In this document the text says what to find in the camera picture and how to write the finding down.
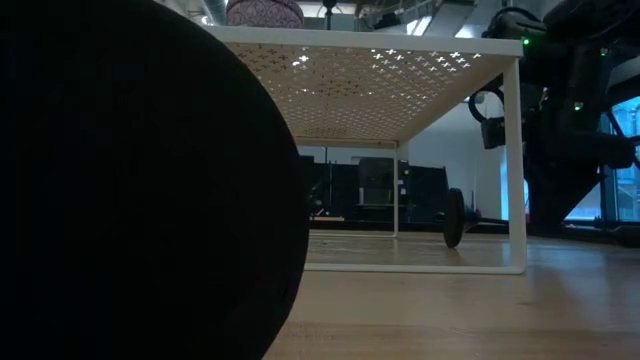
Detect black aluminium table frame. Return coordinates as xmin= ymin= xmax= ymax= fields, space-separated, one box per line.
xmin=307 ymin=217 xmax=640 ymax=249

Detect pink patterned round tin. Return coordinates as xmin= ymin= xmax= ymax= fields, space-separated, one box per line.
xmin=225 ymin=0 xmax=305 ymax=29

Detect black office partition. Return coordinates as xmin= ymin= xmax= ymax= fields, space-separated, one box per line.
xmin=299 ymin=155 xmax=451 ymax=224

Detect white perforated metal shelf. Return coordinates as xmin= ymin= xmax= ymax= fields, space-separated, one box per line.
xmin=203 ymin=24 xmax=529 ymax=276

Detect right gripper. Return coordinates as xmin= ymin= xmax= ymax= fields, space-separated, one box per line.
xmin=480 ymin=107 xmax=640 ymax=232

